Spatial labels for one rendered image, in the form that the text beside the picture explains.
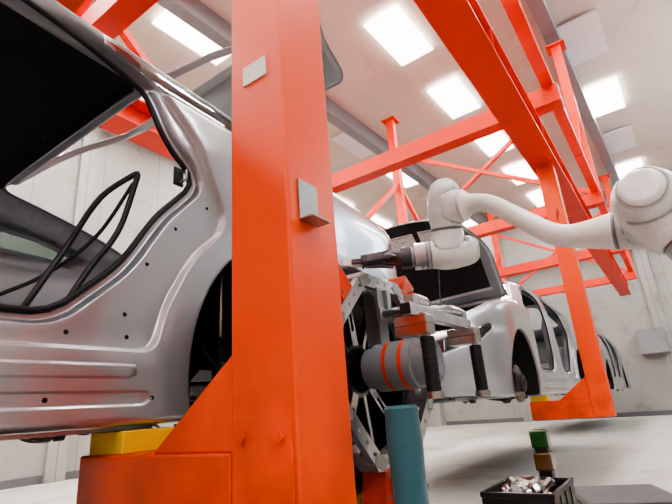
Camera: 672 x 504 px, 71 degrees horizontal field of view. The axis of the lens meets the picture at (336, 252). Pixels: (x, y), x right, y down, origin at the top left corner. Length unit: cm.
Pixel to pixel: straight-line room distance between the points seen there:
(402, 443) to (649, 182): 80
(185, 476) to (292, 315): 38
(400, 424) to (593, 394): 374
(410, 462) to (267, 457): 47
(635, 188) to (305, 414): 82
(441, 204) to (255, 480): 99
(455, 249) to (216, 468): 94
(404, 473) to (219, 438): 48
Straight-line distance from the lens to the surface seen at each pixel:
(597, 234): 140
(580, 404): 489
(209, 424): 100
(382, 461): 134
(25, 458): 910
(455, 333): 150
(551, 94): 488
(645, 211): 116
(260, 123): 105
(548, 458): 129
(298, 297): 86
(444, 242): 151
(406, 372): 133
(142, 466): 114
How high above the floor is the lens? 74
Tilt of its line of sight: 19 degrees up
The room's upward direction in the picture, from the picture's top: 4 degrees counter-clockwise
